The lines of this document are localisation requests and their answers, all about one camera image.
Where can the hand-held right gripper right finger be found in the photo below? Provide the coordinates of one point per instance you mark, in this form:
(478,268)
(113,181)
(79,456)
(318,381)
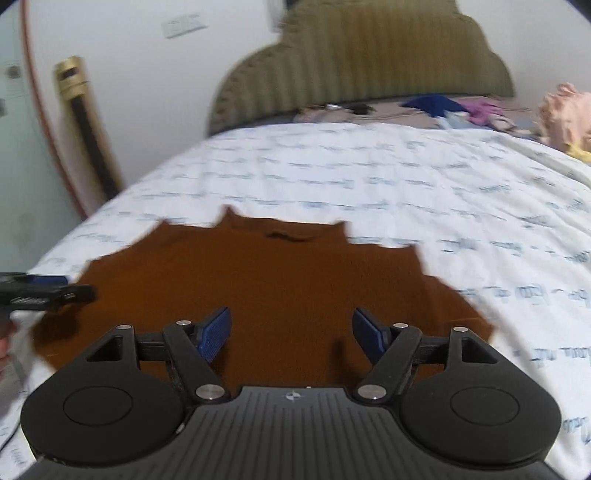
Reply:
(367,333)

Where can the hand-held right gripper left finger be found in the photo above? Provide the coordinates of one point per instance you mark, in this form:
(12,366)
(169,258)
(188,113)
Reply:
(214,334)

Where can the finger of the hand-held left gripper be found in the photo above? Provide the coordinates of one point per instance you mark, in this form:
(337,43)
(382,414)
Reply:
(46,279)
(51,296)

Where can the brown knit top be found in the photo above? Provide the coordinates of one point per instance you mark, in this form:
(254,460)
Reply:
(277,277)

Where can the red-framed glass door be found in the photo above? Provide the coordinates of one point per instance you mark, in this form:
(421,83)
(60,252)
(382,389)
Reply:
(18,161)

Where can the white printed blanket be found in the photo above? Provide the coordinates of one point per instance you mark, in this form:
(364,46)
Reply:
(369,175)

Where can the small black object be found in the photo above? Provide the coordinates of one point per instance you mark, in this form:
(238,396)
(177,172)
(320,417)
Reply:
(360,108)

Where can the pale blue cloth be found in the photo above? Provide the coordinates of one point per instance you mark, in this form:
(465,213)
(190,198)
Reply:
(455,121)

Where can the dark blue cloth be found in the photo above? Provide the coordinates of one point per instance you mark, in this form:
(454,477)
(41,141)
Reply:
(434,104)

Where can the purple cloth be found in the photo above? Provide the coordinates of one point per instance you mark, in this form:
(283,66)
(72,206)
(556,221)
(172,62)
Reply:
(482,110)

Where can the olive ribbed headboard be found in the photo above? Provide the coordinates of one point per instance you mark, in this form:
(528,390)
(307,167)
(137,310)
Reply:
(369,55)

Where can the yellow cloth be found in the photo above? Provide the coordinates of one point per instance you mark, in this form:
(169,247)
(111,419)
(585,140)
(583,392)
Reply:
(581,154)

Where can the pink cloth pile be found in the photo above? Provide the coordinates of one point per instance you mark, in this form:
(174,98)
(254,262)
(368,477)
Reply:
(563,115)

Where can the gold black framed post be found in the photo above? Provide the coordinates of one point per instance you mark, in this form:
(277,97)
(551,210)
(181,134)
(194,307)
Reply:
(85,120)

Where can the white wall switch plate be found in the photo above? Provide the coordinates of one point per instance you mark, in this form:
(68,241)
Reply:
(183,25)

